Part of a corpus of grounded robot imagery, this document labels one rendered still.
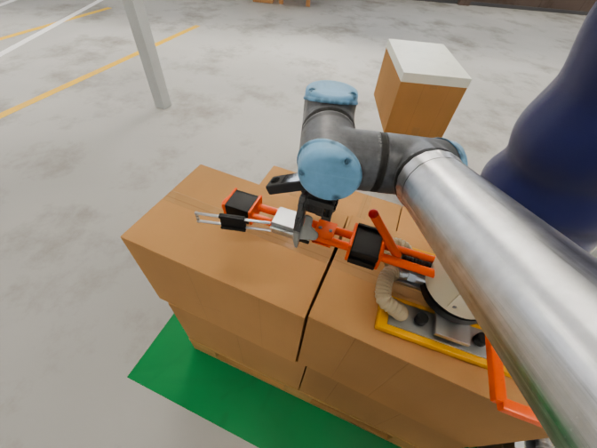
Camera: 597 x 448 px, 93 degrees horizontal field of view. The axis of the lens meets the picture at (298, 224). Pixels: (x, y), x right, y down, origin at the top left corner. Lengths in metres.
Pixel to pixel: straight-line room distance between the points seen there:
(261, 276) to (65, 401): 1.34
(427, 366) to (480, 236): 0.58
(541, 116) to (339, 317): 0.57
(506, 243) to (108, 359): 1.85
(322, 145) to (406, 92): 1.65
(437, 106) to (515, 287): 1.94
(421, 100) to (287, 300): 1.61
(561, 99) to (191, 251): 0.84
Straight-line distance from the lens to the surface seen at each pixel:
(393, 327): 0.79
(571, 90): 0.52
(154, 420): 1.75
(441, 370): 0.82
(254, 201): 0.79
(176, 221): 0.98
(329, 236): 0.73
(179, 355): 1.79
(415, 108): 2.09
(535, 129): 0.53
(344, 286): 0.82
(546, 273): 0.23
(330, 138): 0.41
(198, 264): 0.86
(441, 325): 0.80
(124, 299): 2.04
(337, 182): 0.41
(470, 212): 0.28
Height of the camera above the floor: 1.65
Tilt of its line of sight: 49 degrees down
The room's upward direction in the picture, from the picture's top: 6 degrees clockwise
